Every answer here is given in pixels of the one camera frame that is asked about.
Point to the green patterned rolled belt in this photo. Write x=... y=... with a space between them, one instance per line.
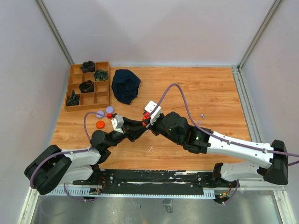
x=100 y=75

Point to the wooden compartment tray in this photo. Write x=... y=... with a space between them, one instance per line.
x=100 y=98

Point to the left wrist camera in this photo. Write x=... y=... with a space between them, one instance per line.
x=117 y=123

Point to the dark folded belt bottom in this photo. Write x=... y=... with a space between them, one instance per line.
x=73 y=99

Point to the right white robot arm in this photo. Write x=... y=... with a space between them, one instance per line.
x=268 y=161

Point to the purple charging case left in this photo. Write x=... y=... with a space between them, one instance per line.
x=100 y=114

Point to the purple charging case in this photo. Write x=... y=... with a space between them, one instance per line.
x=109 y=109
x=100 y=114

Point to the black rolled belt middle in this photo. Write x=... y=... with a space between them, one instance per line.
x=87 y=87

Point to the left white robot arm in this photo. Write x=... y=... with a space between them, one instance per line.
x=55 y=166

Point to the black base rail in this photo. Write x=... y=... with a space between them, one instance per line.
x=127 y=182

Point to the dark blue cloth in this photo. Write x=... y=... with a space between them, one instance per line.
x=125 y=85

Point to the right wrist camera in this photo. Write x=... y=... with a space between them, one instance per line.
x=153 y=110

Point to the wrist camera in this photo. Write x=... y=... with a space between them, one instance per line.
x=117 y=123
x=153 y=110

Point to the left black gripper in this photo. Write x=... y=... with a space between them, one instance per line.
x=130 y=131

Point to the black rolled belt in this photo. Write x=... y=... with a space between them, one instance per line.
x=88 y=66
x=87 y=87

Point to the orange earbud charging case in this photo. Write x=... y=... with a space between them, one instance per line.
x=146 y=119

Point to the black rolled belt top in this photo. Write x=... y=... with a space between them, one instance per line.
x=88 y=66

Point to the purple charging case right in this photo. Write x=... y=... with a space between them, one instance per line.
x=109 y=109

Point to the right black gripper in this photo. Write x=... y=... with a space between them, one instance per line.
x=152 y=128

